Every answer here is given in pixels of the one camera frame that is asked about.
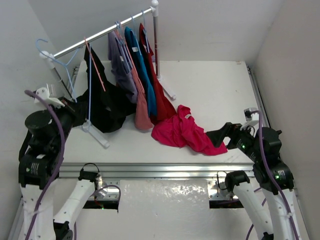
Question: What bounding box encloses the blue hanger in teal shirt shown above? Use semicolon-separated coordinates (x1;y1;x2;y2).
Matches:
130;15;142;56

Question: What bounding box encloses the teal t-shirt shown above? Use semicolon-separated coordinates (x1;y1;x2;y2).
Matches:
124;27;157;116

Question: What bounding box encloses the light blue wire hanger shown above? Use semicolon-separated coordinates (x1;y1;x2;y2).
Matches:
35;38;92;121

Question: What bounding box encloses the magenta t-shirt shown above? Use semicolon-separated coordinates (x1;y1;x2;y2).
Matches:
151;105;228;156

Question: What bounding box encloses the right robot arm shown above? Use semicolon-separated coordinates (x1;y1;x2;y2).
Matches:
207;120;301;240

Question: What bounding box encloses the salmon pink t-shirt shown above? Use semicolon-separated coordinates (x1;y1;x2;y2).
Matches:
124;41;153;131

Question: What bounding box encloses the pink wire hanger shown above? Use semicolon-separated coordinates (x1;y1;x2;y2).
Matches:
84;37;106;92

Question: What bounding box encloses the black t-shirt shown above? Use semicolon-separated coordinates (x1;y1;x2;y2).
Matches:
77;49;136;133

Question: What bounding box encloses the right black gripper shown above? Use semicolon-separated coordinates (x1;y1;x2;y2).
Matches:
206;121;262;163

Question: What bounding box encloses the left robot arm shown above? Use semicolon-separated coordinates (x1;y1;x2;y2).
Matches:
18;109;99;240

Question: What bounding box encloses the dark red t-shirt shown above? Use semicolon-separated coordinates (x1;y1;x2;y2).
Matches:
138;23;177;125

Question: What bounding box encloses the blue hanger in purple shirt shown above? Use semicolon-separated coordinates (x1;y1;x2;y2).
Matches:
115;21;133;72

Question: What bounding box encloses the purple t-shirt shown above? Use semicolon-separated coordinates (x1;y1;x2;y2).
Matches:
108;31;138;104

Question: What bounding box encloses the silver clothes rack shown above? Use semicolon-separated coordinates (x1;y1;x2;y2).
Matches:
39;0;177;149

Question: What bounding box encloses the aluminium rail frame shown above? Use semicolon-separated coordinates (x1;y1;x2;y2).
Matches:
7;59;301;240

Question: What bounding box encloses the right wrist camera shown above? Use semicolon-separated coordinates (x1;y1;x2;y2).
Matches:
241;107;260;130

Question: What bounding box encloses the blue hanger in red shirt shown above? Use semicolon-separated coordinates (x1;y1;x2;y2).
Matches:
141;10;150;53

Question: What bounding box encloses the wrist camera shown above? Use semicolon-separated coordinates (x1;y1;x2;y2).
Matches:
241;107;260;130
35;83;65;108

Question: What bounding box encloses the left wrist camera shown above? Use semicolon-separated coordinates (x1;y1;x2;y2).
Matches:
35;83;65;108

